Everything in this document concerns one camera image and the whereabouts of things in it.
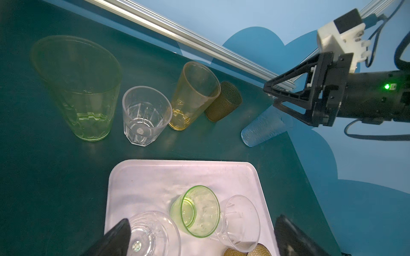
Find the clear faceted glass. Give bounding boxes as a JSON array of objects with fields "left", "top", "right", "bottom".
[
  {"left": 122, "top": 86, "right": 173, "bottom": 147},
  {"left": 127, "top": 211, "right": 182, "bottom": 256},
  {"left": 209, "top": 195, "right": 261, "bottom": 253}
]

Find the pink plastic tray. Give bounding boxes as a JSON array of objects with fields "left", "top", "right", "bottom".
[{"left": 104, "top": 160, "right": 279, "bottom": 256}]

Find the short green glass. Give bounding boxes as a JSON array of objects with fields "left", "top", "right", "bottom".
[{"left": 170, "top": 185, "right": 221, "bottom": 239}]

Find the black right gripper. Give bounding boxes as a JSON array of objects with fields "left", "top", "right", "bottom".
[{"left": 263, "top": 53, "right": 410, "bottom": 127}]

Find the short brown textured cup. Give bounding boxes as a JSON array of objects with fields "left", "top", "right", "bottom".
[{"left": 223, "top": 243, "right": 272, "bottom": 256}]

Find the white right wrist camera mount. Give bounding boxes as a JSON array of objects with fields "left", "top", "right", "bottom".
[{"left": 317, "top": 9, "right": 371, "bottom": 73}]

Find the dark brown textured tall cup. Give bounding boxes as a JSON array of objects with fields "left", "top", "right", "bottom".
[{"left": 205, "top": 81, "right": 243, "bottom": 122}]

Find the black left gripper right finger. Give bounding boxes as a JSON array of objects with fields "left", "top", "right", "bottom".
[{"left": 274, "top": 214, "right": 329, "bottom": 256}]

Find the aluminium right frame post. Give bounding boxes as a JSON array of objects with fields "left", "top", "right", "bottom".
[{"left": 289, "top": 0, "right": 395, "bottom": 83}]

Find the tall amber tumbler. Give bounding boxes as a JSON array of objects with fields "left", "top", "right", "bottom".
[{"left": 169, "top": 61, "right": 221, "bottom": 131}]

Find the aluminium back frame rail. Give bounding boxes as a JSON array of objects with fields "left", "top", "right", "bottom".
[{"left": 89, "top": 0, "right": 278, "bottom": 84}]

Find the tall green tumbler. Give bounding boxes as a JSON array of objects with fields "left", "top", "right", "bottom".
[{"left": 30, "top": 35, "right": 122, "bottom": 141}]

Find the frosted blue tall tumbler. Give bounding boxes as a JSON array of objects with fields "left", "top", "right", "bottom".
[{"left": 241, "top": 106, "right": 293, "bottom": 147}]

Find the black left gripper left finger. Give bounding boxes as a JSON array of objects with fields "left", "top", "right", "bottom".
[{"left": 82, "top": 218, "right": 131, "bottom": 256}]

